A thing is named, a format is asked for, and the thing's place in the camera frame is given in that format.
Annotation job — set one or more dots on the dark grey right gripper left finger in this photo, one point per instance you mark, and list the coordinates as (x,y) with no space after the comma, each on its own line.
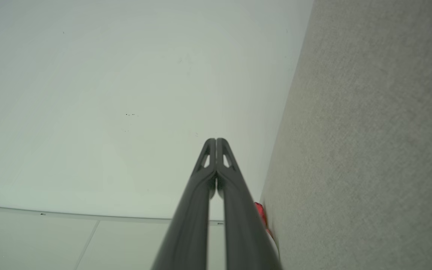
(186,225)

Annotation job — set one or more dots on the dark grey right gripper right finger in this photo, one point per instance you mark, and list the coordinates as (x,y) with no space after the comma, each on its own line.
(244,232)

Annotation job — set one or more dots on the red and white jersey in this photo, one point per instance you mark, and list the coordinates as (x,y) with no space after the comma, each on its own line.
(261,213)

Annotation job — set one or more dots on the grey fabric sofa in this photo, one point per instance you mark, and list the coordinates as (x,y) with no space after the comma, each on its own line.
(369,131)

